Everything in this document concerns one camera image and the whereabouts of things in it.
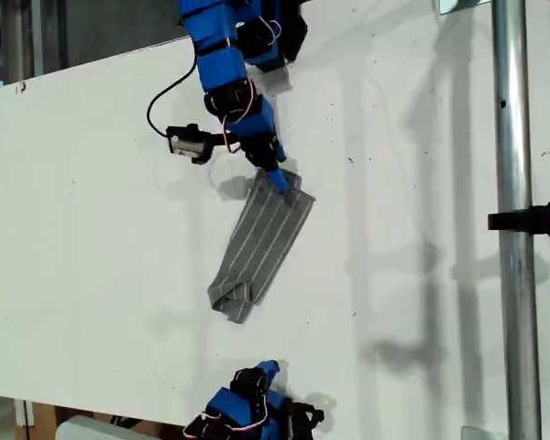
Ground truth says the black camera stalk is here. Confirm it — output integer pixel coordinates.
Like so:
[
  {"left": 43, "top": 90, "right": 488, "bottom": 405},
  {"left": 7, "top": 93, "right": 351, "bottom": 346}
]
[{"left": 208, "top": 131, "right": 242, "bottom": 149}]

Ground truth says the white table bracket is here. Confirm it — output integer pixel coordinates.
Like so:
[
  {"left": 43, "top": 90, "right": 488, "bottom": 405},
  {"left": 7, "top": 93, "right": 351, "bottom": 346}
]
[{"left": 13, "top": 398, "right": 35, "bottom": 428}]

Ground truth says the black camera cable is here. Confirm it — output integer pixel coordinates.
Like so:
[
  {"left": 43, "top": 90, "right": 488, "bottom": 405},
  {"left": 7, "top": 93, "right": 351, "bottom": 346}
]
[{"left": 146, "top": 49, "right": 198, "bottom": 138}]

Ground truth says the steel post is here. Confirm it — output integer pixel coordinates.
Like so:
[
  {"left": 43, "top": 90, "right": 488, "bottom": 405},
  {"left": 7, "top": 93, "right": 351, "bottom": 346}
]
[{"left": 489, "top": 0, "right": 545, "bottom": 440}]

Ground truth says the red white servo wire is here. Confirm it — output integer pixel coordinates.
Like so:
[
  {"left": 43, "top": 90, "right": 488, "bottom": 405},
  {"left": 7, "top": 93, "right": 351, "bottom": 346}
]
[
  {"left": 182, "top": 398, "right": 276, "bottom": 436},
  {"left": 222, "top": 80, "right": 256, "bottom": 155}
]

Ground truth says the wooden table support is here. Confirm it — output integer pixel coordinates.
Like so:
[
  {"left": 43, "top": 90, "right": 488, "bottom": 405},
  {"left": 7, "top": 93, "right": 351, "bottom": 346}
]
[{"left": 27, "top": 401, "right": 61, "bottom": 440}]

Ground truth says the grey striped towel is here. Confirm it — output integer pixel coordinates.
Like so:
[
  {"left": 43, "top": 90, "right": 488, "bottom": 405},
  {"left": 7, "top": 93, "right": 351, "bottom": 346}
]
[{"left": 206, "top": 168, "right": 317, "bottom": 325}]

